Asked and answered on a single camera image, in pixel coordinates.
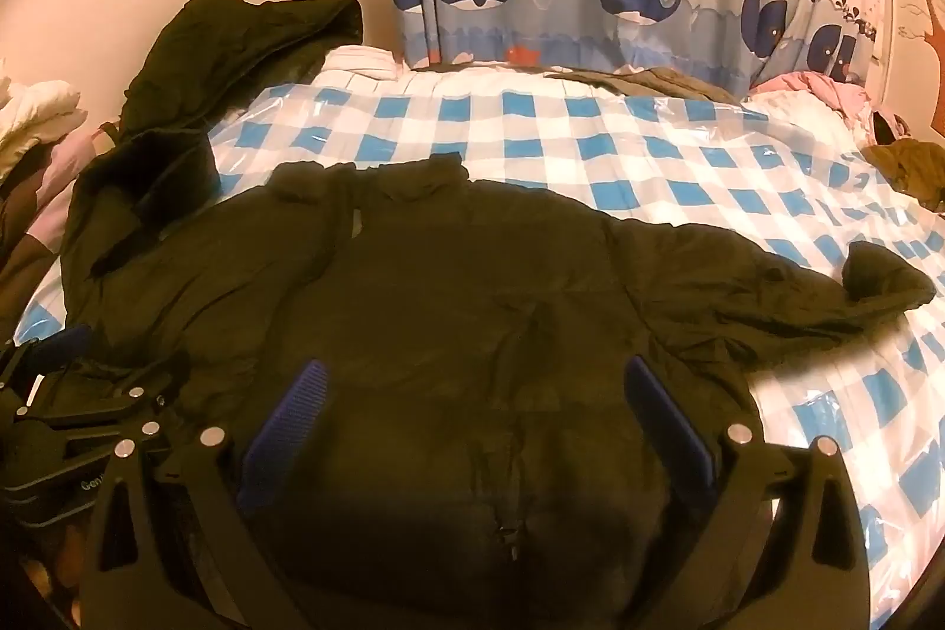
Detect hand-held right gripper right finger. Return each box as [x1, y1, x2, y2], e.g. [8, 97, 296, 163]
[622, 355, 876, 630]

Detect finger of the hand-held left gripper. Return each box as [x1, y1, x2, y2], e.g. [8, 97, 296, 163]
[15, 368, 194, 454]
[0, 324, 94, 413]

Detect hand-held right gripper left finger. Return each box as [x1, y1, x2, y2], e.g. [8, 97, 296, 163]
[77, 358, 330, 630]

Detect dark green padded jacket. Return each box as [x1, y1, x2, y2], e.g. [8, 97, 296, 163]
[63, 152, 939, 630]

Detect pink brown folded clothes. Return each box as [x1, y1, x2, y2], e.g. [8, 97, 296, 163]
[0, 120, 123, 336]

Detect white folded clothes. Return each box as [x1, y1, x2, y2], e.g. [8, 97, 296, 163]
[0, 61, 88, 181]

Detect blue white checked bed cover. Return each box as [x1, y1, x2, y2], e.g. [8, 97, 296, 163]
[15, 65, 945, 630]

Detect black hooded coat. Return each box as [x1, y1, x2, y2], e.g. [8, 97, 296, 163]
[63, 0, 364, 277]

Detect olive flat cloth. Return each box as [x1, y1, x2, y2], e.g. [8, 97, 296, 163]
[546, 65, 747, 103]

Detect olive crumpled cloth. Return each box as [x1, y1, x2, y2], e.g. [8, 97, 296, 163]
[863, 139, 945, 214]

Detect pink crumpled cloth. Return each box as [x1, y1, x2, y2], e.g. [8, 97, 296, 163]
[749, 70, 872, 118]

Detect white crumpled cloth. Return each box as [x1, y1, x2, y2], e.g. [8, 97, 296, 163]
[325, 45, 403, 81]

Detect brown tree wall sticker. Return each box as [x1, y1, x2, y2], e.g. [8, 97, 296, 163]
[897, 0, 945, 57]

